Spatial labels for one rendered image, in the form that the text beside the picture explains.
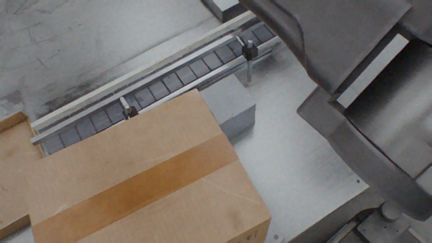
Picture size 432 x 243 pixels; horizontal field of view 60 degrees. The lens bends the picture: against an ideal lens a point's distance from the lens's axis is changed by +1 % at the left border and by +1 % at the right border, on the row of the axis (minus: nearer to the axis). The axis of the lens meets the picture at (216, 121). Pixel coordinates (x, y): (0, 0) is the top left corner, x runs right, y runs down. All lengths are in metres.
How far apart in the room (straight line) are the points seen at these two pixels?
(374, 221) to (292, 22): 1.26
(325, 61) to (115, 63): 0.88
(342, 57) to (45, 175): 0.49
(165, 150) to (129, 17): 0.65
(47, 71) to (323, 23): 0.96
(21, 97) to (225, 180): 0.70
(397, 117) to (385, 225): 1.26
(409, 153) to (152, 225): 0.39
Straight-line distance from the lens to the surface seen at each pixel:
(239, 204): 0.52
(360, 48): 0.22
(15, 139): 1.04
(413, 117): 0.21
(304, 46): 0.23
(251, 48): 0.84
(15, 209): 0.96
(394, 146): 0.21
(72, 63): 1.10
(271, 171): 0.85
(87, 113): 0.83
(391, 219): 1.43
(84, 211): 0.57
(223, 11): 1.05
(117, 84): 0.91
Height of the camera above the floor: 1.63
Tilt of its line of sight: 62 degrees down
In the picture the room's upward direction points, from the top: 8 degrees counter-clockwise
